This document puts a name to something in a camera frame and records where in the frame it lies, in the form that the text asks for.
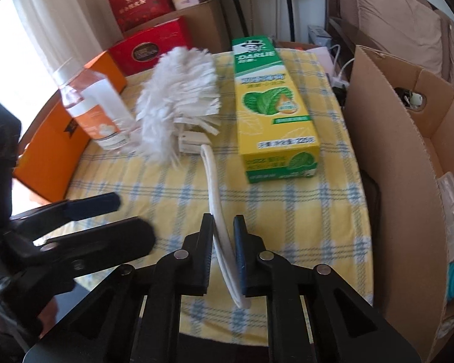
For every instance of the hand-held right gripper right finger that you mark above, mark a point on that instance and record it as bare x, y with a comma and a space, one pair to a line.
240, 261

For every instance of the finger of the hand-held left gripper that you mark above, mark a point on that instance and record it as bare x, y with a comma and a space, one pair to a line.
113, 238
94, 204

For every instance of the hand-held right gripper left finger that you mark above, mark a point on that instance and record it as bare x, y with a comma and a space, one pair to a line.
206, 261

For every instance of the white fluffy duster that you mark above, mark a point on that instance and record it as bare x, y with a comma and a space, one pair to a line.
177, 83

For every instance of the orange cardboard box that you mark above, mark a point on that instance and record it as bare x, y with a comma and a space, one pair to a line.
49, 158

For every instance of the large clear bottle orange label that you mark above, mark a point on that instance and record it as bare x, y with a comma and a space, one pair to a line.
94, 121

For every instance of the green yellow toothpaste box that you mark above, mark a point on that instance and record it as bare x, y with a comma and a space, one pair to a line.
276, 121

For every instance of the red gift box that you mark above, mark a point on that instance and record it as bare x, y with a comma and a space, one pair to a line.
155, 45

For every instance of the brown cardboard box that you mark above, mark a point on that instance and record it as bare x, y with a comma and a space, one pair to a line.
393, 181

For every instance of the white curtain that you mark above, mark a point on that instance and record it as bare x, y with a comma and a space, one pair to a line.
53, 19

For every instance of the red gift bag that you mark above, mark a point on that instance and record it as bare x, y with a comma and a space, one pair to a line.
140, 0

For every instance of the plain brown storage carton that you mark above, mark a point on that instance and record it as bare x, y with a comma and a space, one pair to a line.
208, 22

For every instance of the pink paper bag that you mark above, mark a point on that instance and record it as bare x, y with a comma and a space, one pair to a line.
324, 59

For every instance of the white round lamp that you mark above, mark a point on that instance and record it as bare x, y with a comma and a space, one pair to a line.
414, 99

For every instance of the grey electronic device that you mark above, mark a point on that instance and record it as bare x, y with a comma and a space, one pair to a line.
319, 36

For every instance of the large brown sofa cushion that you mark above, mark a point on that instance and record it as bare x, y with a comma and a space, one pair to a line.
397, 19

